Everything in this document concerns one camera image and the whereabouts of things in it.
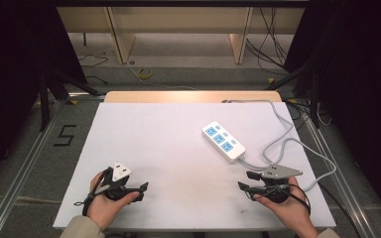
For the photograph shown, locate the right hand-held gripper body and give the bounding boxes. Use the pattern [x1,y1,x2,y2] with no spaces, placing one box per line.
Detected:
[259,164,304,204]

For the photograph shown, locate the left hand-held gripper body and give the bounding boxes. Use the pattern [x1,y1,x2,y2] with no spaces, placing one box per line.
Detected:
[102,161,137,202]

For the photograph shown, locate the person's left hand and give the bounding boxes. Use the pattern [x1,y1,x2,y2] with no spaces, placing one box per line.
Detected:
[86,171,141,231]

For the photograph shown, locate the person's right hand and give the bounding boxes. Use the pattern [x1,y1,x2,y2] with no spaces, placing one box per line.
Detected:
[253,176,319,238]

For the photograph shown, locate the white board table cover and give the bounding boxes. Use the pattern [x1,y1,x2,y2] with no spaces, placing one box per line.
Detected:
[52,101,337,232]

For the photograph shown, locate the white power strip blue sockets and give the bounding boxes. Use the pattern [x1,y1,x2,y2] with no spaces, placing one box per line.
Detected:
[201,120,247,164]

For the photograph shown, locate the black metal stand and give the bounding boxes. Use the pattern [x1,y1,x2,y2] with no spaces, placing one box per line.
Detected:
[38,67,102,133]
[263,62,321,129]

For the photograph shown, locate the yellow tape roll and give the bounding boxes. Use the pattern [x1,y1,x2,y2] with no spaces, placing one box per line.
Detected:
[136,67,154,80]

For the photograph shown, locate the dark curtain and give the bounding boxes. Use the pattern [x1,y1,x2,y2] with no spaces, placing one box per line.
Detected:
[282,0,381,229]
[0,0,88,192]

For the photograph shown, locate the light wooden bench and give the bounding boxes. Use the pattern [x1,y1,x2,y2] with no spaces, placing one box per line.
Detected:
[56,6,306,65]

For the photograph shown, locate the grey power strip cable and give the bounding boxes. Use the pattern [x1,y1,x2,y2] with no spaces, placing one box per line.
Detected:
[222,98,338,193]

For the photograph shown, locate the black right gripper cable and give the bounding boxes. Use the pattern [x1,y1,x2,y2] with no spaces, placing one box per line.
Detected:
[287,182,313,216]

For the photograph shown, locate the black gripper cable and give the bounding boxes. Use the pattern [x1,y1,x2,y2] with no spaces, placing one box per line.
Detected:
[287,182,313,216]
[73,167,113,217]

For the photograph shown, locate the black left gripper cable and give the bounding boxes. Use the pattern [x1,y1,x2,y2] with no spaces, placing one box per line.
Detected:
[73,167,113,217]

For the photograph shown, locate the aluminium floor rail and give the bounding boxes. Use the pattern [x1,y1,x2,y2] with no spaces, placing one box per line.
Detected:
[302,112,378,238]
[0,98,67,238]

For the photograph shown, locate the pale floor cable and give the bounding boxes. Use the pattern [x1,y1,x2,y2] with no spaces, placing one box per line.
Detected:
[127,62,199,91]

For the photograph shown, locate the thin black floor cable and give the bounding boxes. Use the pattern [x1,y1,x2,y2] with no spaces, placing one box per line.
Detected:
[77,53,109,85]

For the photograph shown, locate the bundle of black floor cables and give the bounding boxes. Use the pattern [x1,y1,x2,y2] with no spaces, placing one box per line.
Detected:
[245,7,292,75]

